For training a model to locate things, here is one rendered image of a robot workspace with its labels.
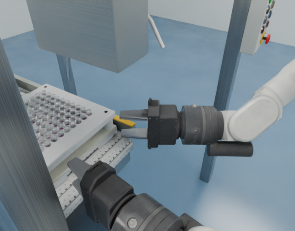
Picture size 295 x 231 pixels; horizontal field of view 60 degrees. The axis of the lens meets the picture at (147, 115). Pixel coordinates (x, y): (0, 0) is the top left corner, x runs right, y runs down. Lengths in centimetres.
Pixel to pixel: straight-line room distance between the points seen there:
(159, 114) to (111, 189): 20
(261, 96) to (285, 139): 155
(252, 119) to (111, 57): 30
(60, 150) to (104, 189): 17
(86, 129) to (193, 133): 23
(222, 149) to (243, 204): 104
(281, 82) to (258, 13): 49
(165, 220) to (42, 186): 16
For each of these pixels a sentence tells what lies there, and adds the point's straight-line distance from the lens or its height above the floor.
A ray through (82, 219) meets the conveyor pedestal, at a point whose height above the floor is 52.
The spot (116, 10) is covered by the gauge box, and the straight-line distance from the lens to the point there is 44.
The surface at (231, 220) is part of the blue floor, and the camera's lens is 152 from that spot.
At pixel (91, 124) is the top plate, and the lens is 58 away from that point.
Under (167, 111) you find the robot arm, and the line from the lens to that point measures 54.
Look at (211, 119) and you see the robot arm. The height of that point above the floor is 94.
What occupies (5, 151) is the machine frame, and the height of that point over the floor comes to 109.
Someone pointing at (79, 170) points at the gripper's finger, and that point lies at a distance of 44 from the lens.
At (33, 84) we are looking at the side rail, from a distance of 85.
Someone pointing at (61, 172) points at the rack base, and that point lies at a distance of 56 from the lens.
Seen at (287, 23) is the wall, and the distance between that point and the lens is 375.
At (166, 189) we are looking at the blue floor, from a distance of 157.
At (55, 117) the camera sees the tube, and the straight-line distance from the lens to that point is 61.
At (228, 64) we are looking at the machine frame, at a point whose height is 78.
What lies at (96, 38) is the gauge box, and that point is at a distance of 47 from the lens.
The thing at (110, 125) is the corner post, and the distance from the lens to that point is 62.
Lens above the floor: 126
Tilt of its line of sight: 38 degrees down
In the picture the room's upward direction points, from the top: straight up
